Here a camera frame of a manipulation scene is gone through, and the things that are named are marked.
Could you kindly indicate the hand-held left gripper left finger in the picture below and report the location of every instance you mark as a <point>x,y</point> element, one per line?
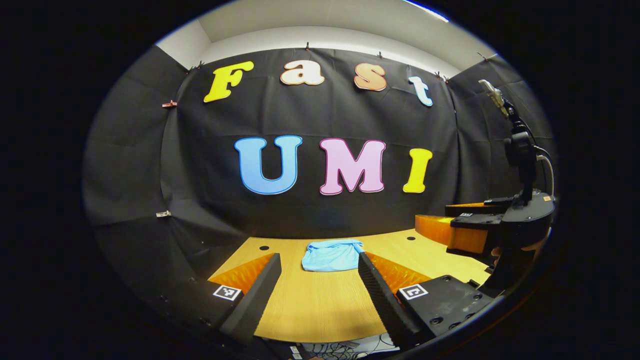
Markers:
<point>260,295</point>

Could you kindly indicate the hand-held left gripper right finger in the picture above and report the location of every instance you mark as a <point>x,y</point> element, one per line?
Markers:
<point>380,295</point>

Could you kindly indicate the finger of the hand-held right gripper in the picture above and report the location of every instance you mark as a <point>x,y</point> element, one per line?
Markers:
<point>435,227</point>
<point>475,210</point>

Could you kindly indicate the light blue T-shirt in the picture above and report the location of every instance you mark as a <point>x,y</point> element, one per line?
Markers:
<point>330,257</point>

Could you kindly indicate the black backdrop cloth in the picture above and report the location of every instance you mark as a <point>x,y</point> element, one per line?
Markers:
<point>325,115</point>

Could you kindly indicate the copper backdrop clip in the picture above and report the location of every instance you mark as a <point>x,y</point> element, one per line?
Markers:
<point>170,104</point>

